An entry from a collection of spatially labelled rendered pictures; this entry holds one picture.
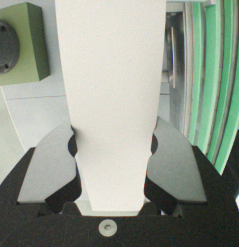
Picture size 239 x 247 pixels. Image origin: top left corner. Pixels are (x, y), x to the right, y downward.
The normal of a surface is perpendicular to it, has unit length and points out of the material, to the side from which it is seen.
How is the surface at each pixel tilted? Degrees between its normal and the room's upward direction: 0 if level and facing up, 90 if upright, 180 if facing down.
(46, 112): 0
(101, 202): 0
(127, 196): 0
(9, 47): 73
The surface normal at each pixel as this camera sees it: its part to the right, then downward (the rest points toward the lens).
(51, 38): 0.00, 0.50
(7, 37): 0.92, -0.09
